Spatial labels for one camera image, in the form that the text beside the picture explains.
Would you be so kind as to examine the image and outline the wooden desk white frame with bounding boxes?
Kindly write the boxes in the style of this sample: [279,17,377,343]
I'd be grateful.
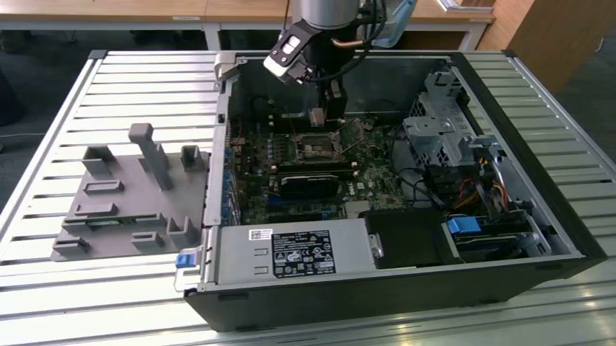
[0,0,212,51]
[206,0,497,51]

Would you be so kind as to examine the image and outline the silver power supply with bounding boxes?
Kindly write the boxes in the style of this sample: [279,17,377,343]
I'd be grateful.
[214,218,381,285]

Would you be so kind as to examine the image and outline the black plastic shroud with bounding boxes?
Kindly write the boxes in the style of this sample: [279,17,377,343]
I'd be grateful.
[359,210,462,270]

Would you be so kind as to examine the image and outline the grey parts rack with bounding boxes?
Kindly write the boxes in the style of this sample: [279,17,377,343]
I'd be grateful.
[49,122,212,263]

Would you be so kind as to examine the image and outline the silver chipset heatsink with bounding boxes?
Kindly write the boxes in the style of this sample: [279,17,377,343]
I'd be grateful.
[343,201,375,219]

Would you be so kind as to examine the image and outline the black expansion slot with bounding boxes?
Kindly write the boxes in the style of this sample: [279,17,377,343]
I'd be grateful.
[266,213,322,223]

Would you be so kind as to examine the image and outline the wooden cabinet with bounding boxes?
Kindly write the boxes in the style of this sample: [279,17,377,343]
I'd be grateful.
[476,0,616,94]

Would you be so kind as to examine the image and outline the green motherboard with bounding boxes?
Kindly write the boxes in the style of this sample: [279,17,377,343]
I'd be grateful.
[226,115,414,224]

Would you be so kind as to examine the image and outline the metal drive cage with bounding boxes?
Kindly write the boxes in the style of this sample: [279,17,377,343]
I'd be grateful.
[401,70,510,170]

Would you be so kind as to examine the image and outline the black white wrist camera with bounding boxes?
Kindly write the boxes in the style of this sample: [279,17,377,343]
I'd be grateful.
[262,21,322,87]

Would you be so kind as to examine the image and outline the grey case latch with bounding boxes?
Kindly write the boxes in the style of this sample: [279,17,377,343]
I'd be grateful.
[212,53,242,81]

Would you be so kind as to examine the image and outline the black graphics card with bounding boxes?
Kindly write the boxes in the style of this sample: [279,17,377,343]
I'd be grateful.
[277,174,341,200]

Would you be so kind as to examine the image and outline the black wire bundle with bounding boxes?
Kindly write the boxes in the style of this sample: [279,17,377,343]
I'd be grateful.
[422,164,486,213]

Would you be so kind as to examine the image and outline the hard disk in blue carrier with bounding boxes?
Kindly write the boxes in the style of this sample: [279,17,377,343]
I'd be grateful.
[442,215,530,262]

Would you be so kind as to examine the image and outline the black PC case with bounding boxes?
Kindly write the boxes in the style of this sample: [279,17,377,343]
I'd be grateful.
[182,50,608,333]

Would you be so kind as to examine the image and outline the green RAM stick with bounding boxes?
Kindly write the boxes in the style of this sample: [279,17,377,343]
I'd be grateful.
[86,215,160,228]

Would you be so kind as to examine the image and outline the CPU socket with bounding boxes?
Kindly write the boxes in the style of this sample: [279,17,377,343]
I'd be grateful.
[294,132,343,164]

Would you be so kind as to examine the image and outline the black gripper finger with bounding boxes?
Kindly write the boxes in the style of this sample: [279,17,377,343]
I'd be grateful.
[329,81,349,123]

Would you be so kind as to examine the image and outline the yellow orange power wires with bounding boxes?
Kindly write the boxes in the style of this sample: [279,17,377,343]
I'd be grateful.
[452,179,510,210]

